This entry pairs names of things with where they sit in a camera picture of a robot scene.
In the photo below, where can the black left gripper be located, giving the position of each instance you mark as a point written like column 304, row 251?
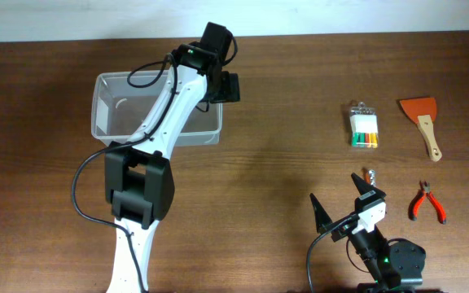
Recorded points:
column 231, row 89

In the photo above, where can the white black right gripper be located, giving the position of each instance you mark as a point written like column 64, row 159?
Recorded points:
column 322, row 220

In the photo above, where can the clear plastic container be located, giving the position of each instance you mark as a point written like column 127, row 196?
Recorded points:
column 118, row 109

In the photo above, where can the orange scraper wooden handle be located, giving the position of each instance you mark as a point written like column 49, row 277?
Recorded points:
column 423, row 111

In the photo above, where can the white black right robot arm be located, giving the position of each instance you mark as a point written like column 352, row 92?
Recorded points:
column 395, row 264

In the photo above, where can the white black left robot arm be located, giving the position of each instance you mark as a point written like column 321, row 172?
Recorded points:
column 139, row 183

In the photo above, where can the orange socket bit rail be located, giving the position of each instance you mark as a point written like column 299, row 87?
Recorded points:
column 370, row 176

